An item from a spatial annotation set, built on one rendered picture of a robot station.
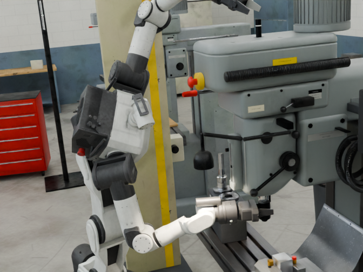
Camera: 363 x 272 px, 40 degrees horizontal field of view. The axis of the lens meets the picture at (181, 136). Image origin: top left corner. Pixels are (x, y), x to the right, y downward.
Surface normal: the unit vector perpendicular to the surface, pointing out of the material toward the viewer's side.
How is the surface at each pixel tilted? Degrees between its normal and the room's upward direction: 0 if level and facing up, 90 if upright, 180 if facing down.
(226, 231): 90
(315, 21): 90
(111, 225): 80
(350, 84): 90
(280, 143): 90
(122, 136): 57
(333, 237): 63
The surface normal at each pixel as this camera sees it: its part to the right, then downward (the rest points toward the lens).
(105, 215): 0.58, 0.26
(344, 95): 0.29, 0.24
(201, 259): -0.07, -0.96
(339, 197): -0.96, 0.15
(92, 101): 0.44, -0.36
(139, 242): -0.03, 0.21
